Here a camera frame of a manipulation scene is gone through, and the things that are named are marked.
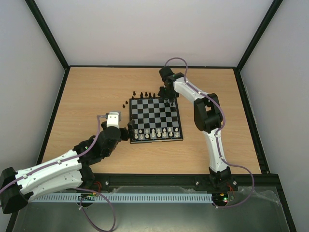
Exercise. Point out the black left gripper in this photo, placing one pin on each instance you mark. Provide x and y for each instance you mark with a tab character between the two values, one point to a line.
131	126

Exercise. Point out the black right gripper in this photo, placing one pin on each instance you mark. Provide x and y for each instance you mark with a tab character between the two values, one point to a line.
169	93

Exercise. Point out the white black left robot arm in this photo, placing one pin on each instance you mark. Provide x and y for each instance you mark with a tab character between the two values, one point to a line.
68	171

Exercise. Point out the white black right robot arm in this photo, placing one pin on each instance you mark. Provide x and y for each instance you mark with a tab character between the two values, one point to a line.
208	119

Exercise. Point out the black chess piece row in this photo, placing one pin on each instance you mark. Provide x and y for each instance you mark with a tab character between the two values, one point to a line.
142	95

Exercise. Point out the black white chessboard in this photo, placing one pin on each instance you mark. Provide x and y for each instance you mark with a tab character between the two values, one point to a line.
153	114

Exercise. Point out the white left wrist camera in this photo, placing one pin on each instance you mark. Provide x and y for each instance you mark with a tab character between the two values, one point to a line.
113	119

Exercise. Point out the white slotted cable duct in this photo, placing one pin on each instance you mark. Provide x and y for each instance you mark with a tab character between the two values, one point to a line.
126	198

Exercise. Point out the black front frame rail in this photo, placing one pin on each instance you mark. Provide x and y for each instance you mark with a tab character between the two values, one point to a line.
198	182

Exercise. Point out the black frame post right rear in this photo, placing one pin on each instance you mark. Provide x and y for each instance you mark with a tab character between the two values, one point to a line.
259	33

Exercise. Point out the black frame post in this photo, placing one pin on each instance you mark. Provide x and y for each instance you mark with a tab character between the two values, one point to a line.
259	33
32	5

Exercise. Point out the black frame post left rear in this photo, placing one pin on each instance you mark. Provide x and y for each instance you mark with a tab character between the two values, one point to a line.
32	5

